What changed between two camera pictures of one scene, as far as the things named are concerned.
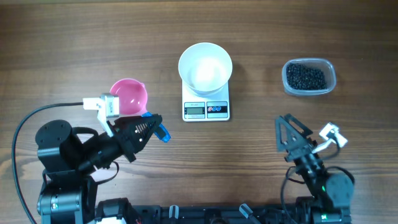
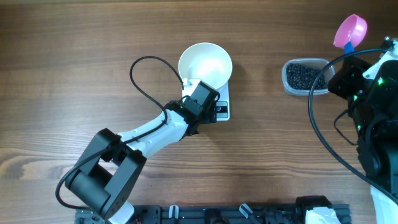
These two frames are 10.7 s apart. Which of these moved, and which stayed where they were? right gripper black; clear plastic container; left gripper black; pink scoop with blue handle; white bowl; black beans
Moved: left gripper black; right gripper black; pink scoop with blue handle
Stayed: black beans; clear plastic container; white bowl
